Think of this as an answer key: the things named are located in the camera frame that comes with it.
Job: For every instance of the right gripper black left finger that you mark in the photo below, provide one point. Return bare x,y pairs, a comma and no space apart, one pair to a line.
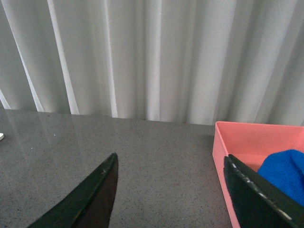
90,204

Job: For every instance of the white pleated curtain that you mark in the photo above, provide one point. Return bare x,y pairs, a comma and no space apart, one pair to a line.
191,61

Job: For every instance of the pink plastic bin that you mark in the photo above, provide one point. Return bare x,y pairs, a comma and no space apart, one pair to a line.
251,143

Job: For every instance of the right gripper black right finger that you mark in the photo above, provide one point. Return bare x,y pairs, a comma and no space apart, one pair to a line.
256,202

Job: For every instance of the blue microfiber cloth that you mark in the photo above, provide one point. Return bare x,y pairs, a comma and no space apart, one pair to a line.
285,170

